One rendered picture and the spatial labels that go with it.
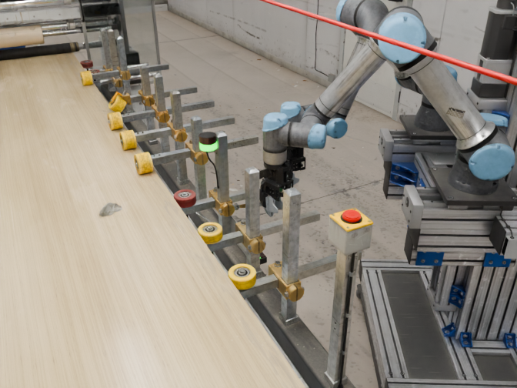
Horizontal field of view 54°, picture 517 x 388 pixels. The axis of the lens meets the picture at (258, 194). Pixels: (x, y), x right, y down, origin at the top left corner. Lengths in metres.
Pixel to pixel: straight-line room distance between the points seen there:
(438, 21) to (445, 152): 2.53
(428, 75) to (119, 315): 1.02
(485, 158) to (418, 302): 1.16
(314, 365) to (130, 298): 0.54
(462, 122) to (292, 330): 0.77
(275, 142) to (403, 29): 0.48
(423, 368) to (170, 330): 1.21
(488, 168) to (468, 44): 2.94
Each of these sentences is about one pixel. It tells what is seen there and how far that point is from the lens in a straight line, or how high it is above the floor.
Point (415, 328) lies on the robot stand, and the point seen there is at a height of 0.21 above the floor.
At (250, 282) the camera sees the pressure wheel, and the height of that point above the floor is 0.90.
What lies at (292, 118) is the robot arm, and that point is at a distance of 1.90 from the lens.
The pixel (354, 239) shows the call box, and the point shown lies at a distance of 1.13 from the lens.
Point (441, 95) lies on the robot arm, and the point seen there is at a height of 1.38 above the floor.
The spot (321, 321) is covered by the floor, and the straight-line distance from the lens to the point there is 2.66.
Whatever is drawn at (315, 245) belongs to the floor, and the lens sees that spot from 3.16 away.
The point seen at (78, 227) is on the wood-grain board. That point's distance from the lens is 1.78.
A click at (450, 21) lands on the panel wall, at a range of 4.53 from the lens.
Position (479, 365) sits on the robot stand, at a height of 0.21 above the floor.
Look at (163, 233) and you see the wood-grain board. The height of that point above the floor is 0.90.
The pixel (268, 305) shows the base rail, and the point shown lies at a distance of 1.68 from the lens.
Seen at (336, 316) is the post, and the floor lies 0.94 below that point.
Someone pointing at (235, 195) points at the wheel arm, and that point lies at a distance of 1.94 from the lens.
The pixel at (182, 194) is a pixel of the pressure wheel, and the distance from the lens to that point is 1.87.
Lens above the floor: 1.83
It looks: 30 degrees down
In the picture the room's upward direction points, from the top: straight up
